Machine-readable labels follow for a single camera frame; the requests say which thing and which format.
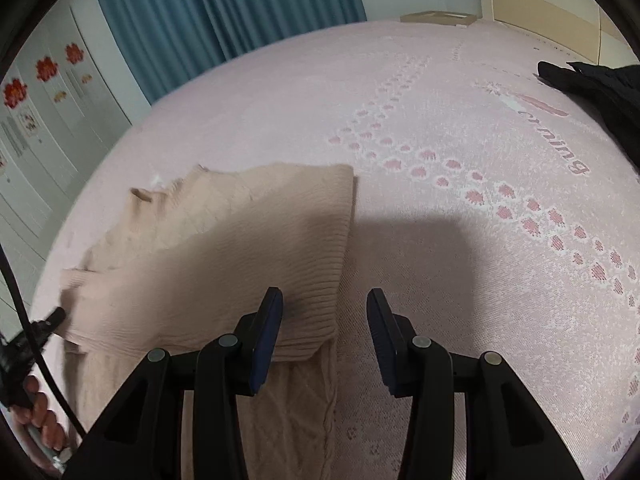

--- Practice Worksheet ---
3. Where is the white wardrobe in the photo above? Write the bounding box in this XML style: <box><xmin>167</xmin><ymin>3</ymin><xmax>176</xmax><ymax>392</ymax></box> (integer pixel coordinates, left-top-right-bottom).
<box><xmin>0</xmin><ymin>0</ymin><xmax>151</xmax><ymax>311</ymax></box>

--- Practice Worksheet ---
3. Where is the cardboard box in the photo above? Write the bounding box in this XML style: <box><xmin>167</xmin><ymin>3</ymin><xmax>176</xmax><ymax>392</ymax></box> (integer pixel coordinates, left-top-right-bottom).
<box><xmin>400</xmin><ymin>10</ymin><xmax>478</xmax><ymax>28</ymax></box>

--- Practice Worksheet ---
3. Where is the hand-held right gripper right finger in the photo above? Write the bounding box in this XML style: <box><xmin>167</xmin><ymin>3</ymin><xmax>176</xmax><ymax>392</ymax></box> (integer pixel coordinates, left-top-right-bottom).
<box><xmin>366</xmin><ymin>288</ymin><xmax>583</xmax><ymax>480</ymax></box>

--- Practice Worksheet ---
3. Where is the black garment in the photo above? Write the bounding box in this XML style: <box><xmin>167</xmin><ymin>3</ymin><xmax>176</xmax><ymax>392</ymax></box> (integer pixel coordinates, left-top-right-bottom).
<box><xmin>537</xmin><ymin>60</ymin><xmax>640</xmax><ymax>161</ymax></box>

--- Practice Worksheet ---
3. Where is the blue curtain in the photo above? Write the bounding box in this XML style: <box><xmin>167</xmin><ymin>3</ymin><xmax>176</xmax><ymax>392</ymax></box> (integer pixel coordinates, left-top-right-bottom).
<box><xmin>90</xmin><ymin>0</ymin><xmax>368</xmax><ymax>106</ymax></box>

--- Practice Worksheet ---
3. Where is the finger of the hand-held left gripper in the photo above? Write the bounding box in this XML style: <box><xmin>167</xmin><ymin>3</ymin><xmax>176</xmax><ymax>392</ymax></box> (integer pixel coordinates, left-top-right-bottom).
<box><xmin>30</xmin><ymin>307</ymin><xmax>67</xmax><ymax>341</ymax></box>

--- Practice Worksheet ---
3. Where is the person's left hand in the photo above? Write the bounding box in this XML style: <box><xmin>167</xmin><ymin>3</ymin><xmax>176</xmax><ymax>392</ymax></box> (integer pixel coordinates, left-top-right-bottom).
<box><xmin>10</xmin><ymin>377</ymin><xmax>66</xmax><ymax>453</ymax></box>

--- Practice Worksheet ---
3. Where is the pink paw-print bedspread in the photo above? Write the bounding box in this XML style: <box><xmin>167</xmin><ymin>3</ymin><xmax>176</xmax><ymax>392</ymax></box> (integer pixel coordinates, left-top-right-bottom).
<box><xmin>30</xmin><ymin>20</ymin><xmax>640</xmax><ymax>480</ymax></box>

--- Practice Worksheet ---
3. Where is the beige wooden cabinet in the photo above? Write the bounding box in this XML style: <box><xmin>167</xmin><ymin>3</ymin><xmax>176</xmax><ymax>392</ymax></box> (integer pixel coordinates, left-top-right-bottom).
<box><xmin>475</xmin><ymin>0</ymin><xmax>636</xmax><ymax>66</ymax></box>

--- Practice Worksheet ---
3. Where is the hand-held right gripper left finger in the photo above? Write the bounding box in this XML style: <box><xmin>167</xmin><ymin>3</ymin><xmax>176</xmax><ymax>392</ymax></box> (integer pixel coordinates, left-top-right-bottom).
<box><xmin>62</xmin><ymin>287</ymin><xmax>284</xmax><ymax>480</ymax></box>

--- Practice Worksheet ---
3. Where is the beige knitted sweater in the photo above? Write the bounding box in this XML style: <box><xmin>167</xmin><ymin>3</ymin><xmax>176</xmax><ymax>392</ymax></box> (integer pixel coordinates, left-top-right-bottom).
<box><xmin>59</xmin><ymin>162</ymin><xmax>357</xmax><ymax>480</ymax></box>

